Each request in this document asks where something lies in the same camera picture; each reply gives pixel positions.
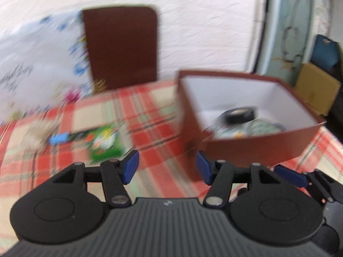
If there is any blue bag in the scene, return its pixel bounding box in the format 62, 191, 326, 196
310, 34, 340, 74

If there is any white snack packet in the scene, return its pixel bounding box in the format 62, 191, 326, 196
212, 120, 248, 139

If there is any patterned round tin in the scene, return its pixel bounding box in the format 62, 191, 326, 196
248, 119, 285, 136

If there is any pale blue cabinet door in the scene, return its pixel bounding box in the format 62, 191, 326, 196
253, 0, 314, 85

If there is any blue capped marker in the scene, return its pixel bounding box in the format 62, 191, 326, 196
48, 130, 91, 146

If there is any black tape roll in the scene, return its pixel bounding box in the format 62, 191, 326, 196
223, 107, 255, 124

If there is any green snack packet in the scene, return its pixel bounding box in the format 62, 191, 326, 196
86, 124, 126, 164

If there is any tan cardboard box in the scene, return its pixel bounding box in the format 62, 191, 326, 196
294, 63, 341, 116

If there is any red-brown cardboard box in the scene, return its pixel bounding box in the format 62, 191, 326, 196
177, 70, 324, 180

